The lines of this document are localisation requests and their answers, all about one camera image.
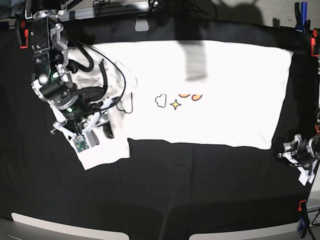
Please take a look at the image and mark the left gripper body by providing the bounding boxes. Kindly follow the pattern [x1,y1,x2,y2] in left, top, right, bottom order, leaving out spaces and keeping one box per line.
[276,134,318,173]

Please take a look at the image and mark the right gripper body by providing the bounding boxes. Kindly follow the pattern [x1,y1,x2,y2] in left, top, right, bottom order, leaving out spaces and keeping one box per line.
[49,96,120,140]

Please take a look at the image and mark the white printed t-shirt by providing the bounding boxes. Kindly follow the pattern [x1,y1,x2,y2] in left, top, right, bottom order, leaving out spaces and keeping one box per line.
[77,40,293,170]

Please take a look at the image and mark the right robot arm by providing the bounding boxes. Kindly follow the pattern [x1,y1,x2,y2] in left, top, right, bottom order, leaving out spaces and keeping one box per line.
[24,0,121,152]

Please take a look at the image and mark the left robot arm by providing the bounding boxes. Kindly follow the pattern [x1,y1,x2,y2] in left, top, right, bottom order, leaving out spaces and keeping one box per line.
[276,108,320,176]

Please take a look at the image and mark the red blue clamp bottom right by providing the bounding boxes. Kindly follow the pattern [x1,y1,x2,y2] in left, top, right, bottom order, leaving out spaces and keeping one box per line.
[297,200,310,239]

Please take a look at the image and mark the black table cloth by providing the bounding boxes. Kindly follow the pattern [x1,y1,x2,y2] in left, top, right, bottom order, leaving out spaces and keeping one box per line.
[0,18,319,240]

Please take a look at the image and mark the grey cloth clip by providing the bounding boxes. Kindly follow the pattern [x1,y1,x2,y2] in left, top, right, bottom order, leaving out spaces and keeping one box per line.
[134,15,149,32]

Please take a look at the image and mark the red black clamp left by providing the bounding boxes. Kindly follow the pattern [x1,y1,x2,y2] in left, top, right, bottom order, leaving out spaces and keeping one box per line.
[14,14,29,49]

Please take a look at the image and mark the red clamp top right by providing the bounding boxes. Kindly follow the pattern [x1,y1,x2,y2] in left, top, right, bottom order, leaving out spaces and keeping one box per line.
[310,28,320,57]

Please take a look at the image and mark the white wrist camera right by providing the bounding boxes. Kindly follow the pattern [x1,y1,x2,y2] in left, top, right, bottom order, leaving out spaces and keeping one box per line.
[72,135,90,153]

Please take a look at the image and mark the tangled black cables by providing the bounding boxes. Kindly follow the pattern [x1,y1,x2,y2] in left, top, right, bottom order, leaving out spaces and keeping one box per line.
[147,0,218,20]

